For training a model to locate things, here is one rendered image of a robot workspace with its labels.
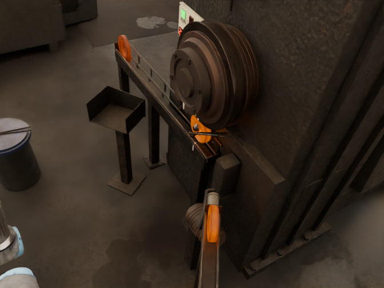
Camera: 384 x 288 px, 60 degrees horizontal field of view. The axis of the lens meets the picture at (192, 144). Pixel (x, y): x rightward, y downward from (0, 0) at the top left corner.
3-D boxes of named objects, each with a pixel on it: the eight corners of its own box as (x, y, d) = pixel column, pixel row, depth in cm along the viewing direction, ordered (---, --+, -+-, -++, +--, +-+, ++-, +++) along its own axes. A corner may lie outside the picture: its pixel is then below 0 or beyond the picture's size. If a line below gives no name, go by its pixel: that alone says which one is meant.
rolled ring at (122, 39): (125, 40, 229) (130, 39, 230) (116, 31, 241) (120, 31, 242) (128, 65, 240) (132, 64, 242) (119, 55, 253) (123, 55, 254)
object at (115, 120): (117, 163, 253) (107, 85, 201) (147, 176, 246) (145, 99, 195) (100, 182, 239) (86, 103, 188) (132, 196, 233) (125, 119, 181)
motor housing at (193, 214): (197, 247, 210) (206, 197, 172) (216, 278, 197) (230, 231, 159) (179, 256, 205) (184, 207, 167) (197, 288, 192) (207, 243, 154)
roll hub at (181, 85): (215, 68, 125) (208, 124, 145) (180, 35, 142) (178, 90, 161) (202, 71, 123) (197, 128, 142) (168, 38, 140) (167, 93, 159)
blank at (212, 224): (213, 232, 151) (206, 232, 151) (216, 199, 148) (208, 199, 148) (216, 249, 136) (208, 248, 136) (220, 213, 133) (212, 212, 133)
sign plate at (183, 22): (180, 34, 182) (183, 1, 169) (205, 58, 167) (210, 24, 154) (177, 35, 181) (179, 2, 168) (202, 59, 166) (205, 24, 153)
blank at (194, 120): (195, 107, 170) (188, 109, 169) (211, 118, 158) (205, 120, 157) (196, 134, 178) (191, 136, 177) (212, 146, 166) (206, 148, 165)
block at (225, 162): (226, 181, 177) (234, 150, 160) (235, 192, 172) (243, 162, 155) (209, 188, 173) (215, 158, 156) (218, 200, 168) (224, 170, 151)
